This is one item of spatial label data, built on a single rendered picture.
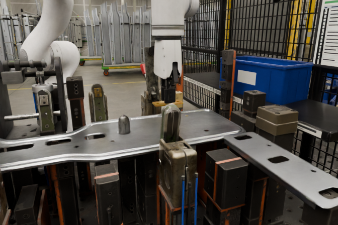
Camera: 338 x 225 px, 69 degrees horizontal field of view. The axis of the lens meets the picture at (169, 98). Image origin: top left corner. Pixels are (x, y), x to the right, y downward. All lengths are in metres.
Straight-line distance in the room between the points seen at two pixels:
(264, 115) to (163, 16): 0.38
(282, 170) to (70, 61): 0.90
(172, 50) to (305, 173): 0.39
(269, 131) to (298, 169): 0.18
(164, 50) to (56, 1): 0.50
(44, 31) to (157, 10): 0.53
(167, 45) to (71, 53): 0.60
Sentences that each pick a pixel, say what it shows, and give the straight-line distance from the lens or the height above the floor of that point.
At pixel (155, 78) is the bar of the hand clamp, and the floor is 1.11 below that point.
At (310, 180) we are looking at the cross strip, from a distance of 0.54.
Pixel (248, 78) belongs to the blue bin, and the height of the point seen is 1.10.
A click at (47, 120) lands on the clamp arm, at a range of 0.79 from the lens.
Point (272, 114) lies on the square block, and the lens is 0.70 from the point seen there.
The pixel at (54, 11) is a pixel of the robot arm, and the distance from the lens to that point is 1.01.
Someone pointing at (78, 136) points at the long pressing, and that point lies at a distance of 0.68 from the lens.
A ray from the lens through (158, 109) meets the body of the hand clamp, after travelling 0.83.
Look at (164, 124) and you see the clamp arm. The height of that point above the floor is 1.08.
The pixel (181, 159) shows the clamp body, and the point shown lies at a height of 1.04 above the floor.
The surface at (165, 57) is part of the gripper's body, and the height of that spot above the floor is 1.20.
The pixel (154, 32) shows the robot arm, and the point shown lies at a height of 1.26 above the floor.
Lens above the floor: 1.26
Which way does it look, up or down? 15 degrees down
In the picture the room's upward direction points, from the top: straight up
